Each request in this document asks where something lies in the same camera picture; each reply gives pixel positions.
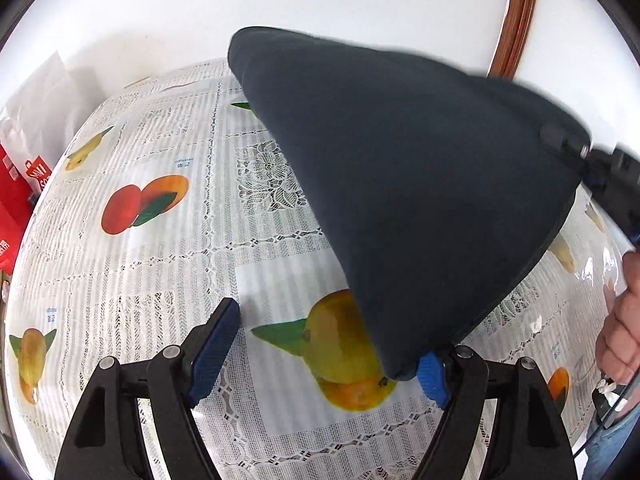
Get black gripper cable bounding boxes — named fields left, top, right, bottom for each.
left=571, top=372, right=640, bottom=457

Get person's right hand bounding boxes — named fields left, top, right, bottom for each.
left=596, top=249, right=640, bottom=387

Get dark navy garment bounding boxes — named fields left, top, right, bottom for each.
left=227, top=25, right=594, bottom=382

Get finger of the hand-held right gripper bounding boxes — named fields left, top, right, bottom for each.
left=539, top=124, right=595, bottom=167

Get fruit print lace tablecloth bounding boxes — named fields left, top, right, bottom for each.
left=4, top=57, right=632, bottom=480

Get red paper bag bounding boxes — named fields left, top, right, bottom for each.
left=0, top=141, right=54, bottom=277

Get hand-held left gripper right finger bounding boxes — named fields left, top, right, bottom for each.
left=412, top=345, right=577, bottom=480

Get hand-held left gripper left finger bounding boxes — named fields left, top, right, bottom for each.
left=54, top=297, right=242, bottom=480

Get person's blue jeans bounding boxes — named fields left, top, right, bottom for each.
left=581, top=407, right=637, bottom=480

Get white plastic shopping bag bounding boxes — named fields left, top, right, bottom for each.
left=0, top=50, right=77, bottom=173

